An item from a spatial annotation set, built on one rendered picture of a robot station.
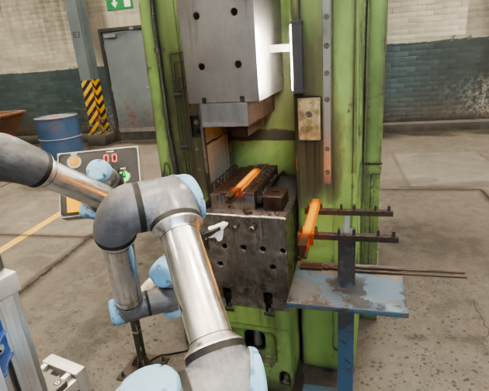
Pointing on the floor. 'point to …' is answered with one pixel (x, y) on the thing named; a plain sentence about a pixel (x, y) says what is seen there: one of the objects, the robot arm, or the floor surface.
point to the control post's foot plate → (140, 365)
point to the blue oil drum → (59, 133)
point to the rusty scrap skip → (2, 122)
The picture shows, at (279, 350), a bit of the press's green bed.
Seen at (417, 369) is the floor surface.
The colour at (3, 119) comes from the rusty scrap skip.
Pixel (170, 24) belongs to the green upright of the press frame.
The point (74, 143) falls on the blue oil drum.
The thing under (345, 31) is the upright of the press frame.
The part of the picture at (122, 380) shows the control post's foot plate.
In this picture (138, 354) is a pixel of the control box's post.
